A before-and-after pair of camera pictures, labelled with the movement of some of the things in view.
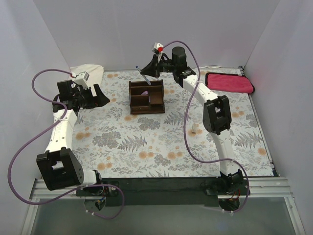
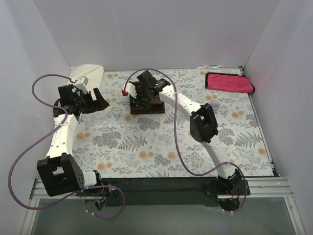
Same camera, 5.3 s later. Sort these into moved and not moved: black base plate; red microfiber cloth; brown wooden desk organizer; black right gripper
Moved: black right gripper
Not moved: black base plate; red microfiber cloth; brown wooden desk organizer
